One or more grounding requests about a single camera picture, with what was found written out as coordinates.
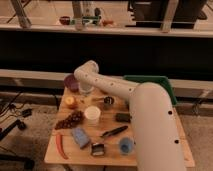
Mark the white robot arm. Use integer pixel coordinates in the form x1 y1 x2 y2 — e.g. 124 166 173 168
74 60 187 171

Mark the purple bowl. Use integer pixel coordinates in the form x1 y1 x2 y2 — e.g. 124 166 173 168
64 74 78 92

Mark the apple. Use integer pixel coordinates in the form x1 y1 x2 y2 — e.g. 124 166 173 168
65 96 77 109

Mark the small metal cup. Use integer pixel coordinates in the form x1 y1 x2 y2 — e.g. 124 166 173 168
104 96 115 108

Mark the white plastic cup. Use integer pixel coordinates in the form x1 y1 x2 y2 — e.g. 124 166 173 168
84 106 101 125

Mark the bunch of dark grapes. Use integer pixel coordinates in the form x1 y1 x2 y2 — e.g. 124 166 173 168
55 110 84 130

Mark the wooden table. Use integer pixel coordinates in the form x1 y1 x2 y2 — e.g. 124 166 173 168
44 77 196 168

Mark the black rectangular block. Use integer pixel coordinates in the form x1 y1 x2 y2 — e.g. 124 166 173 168
115 113 130 122

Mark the blue sponge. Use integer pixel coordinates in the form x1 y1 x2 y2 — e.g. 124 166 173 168
71 127 90 149

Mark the green plastic tray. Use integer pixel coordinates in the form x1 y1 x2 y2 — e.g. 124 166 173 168
123 75 177 106

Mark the red chili pepper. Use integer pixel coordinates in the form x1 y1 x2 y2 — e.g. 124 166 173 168
56 133 68 159

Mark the small metal tin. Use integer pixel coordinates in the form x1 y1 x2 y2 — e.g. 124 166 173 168
91 143 105 156

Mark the blue cup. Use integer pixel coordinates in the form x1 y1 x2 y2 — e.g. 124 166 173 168
119 137 134 155

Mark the black handled knife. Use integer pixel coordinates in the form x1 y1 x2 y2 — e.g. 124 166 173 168
100 125 128 138

